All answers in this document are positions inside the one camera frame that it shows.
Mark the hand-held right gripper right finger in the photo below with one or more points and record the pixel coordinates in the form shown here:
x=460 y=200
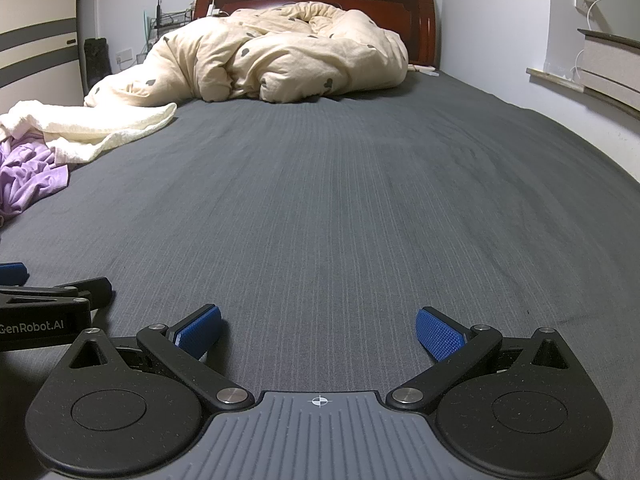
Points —
x=440 y=332

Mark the purple garment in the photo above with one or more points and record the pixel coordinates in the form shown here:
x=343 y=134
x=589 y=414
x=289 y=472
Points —
x=30 y=175

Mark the cream textured garment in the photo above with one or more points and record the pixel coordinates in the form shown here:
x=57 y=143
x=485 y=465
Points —
x=75 y=125

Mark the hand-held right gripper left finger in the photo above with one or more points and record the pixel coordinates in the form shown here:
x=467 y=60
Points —
x=200 y=331

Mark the white wardrobe grey stripes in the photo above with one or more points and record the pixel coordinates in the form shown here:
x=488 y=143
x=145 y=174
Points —
x=35 y=10

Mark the tall black object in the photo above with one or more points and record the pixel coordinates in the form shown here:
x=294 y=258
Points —
x=96 y=60

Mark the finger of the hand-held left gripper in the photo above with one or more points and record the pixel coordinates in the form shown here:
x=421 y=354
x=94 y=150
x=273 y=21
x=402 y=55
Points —
x=95 y=290
x=12 y=273

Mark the beige heart print duvet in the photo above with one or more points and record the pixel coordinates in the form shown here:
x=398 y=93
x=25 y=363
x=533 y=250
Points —
x=280 y=60

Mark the white wall socket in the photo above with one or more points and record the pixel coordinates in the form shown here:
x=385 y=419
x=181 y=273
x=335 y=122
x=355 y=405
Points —
x=125 y=55

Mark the beige cabinet dark trim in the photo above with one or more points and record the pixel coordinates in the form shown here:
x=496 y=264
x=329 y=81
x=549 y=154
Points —
x=610 y=60

